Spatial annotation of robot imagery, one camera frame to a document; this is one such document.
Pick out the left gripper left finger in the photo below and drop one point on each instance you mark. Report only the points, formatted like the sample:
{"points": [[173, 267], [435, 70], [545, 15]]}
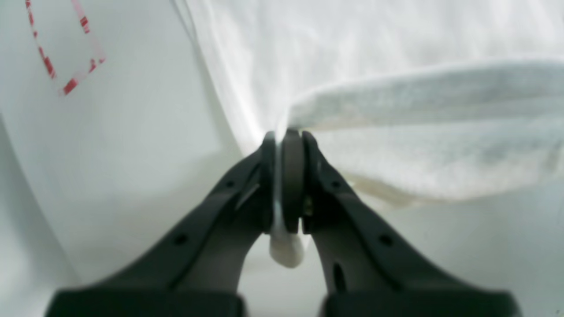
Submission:
{"points": [[194, 270]]}

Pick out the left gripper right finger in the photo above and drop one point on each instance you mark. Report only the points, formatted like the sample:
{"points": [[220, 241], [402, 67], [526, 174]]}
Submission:
{"points": [[370, 269]]}

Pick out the white printed t-shirt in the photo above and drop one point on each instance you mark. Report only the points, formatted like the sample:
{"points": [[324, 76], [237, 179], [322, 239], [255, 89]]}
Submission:
{"points": [[413, 101]]}

